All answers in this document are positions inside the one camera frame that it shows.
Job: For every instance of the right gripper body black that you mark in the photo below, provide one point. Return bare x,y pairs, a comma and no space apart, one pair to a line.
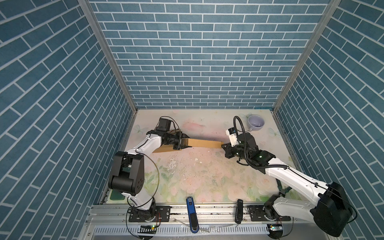
233,151

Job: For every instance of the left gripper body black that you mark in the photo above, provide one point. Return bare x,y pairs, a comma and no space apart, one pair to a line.
177,141

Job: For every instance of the cardboard box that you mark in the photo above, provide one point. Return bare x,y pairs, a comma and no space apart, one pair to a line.
164,148

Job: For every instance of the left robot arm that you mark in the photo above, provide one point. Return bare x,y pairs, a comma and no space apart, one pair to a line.
127,174

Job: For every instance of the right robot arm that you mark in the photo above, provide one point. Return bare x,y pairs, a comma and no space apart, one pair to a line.
326,205

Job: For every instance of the lavender ceramic cup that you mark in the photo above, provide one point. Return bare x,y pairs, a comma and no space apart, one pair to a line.
255,123

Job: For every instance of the dark green flat object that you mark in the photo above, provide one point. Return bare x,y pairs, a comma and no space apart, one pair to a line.
116,196

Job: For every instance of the blue black handheld tool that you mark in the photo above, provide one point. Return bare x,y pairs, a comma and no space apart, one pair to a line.
193,220

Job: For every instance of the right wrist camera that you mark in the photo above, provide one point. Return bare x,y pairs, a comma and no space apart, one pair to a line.
232,133

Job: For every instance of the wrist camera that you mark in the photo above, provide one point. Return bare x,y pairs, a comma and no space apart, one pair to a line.
164,125
232,133

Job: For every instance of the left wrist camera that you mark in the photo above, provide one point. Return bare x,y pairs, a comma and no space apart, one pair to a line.
164,125

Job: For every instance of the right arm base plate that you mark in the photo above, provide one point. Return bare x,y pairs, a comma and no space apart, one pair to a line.
257,214

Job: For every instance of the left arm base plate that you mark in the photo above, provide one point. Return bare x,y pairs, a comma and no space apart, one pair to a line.
141,216

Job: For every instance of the aluminium front rail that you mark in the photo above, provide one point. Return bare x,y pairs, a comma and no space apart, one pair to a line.
216,213

